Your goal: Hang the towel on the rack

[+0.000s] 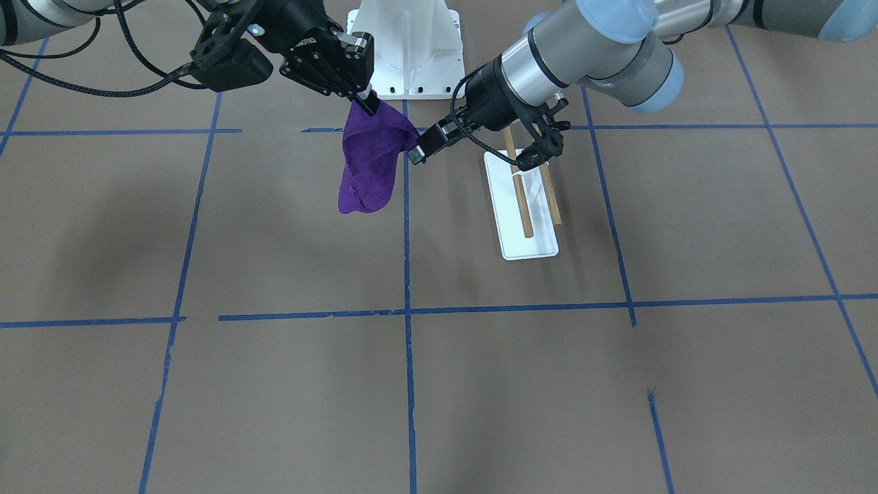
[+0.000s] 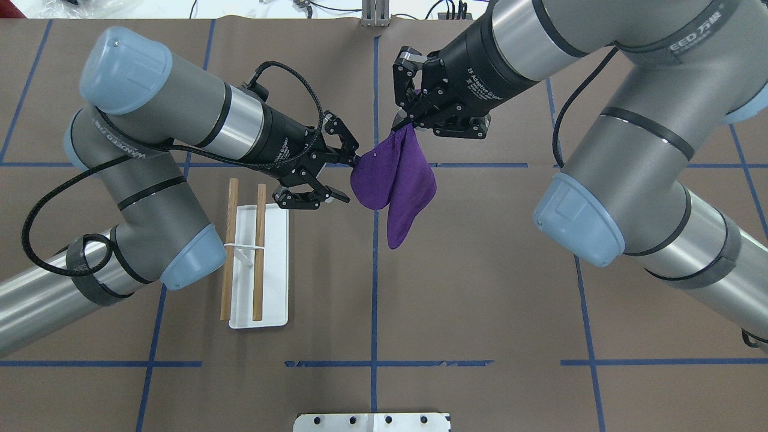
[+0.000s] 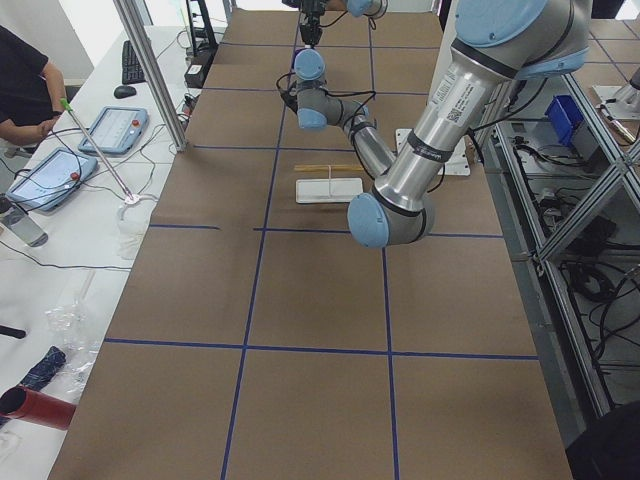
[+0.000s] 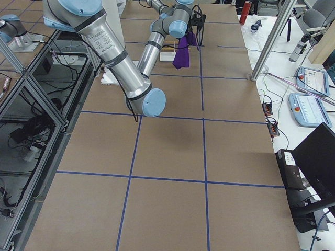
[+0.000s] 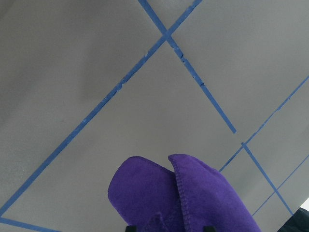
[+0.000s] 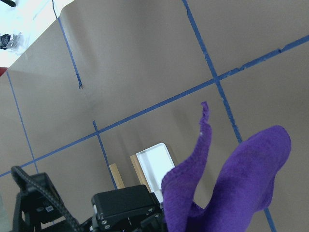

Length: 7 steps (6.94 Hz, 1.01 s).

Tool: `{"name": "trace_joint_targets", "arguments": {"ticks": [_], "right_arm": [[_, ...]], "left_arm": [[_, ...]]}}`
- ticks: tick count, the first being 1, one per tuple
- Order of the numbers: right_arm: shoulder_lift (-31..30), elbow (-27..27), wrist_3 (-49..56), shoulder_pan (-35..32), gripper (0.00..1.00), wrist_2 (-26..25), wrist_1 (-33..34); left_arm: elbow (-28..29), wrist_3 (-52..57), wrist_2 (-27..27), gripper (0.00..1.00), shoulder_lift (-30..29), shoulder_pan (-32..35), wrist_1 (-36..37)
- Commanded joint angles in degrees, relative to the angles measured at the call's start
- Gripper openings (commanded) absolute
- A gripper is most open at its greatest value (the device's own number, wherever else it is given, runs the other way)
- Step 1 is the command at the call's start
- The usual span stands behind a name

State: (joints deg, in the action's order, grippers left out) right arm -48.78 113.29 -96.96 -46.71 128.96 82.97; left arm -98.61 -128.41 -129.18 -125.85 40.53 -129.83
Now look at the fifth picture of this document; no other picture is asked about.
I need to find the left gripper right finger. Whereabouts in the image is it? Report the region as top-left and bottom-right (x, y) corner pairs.
(203, 226), (214, 232)

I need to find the purple microfibre towel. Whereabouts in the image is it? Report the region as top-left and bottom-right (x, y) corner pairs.
(108, 154), (260, 232)

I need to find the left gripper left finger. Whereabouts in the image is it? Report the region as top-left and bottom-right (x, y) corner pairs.
(125, 225), (137, 232)

